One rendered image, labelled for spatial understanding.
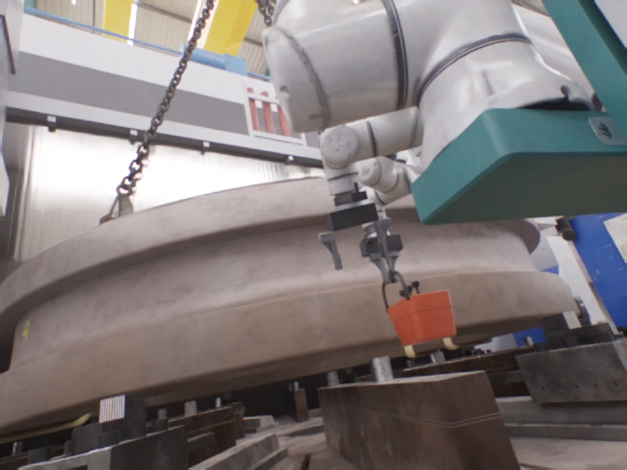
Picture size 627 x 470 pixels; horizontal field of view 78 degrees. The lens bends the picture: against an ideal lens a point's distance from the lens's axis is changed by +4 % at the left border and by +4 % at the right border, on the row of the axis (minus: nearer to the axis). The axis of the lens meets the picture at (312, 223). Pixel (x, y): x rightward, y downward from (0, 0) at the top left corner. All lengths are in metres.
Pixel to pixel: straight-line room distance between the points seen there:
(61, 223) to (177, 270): 2.86
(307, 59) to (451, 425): 0.89
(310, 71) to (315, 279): 1.51
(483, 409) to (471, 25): 0.88
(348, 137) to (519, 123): 0.46
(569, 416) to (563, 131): 1.98
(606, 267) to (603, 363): 4.58
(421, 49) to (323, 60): 0.12
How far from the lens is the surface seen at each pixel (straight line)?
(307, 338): 1.75
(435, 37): 0.55
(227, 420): 3.41
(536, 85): 0.48
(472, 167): 0.43
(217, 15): 13.58
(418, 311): 1.13
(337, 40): 0.54
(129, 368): 2.02
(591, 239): 6.71
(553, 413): 2.39
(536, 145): 0.43
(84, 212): 4.92
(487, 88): 0.49
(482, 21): 0.55
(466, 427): 1.11
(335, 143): 0.83
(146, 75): 8.11
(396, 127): 0.87
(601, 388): 2.16
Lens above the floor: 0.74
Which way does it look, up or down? 22 degrees up
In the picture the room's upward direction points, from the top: 11 degrees counter-clockwise
